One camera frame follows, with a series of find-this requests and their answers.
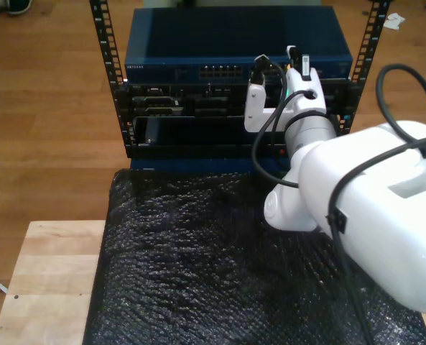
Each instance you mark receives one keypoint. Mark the black bubble mat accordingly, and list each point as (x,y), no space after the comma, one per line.
(162,269)

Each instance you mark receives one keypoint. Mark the person's dark shoe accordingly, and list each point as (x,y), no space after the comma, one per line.
(18,5)

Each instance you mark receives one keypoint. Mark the black rack drawer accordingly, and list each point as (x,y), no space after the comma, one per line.
(198,136)

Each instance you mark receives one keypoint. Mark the white crumpled paper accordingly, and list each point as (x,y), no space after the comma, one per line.
(394,21)

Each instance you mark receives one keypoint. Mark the blue base plate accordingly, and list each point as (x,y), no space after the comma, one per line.
(198,164)

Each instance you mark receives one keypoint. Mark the blue network switch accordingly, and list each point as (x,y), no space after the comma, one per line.
(216,36)

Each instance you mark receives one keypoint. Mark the black rack server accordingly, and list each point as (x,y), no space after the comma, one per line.
(198,100)

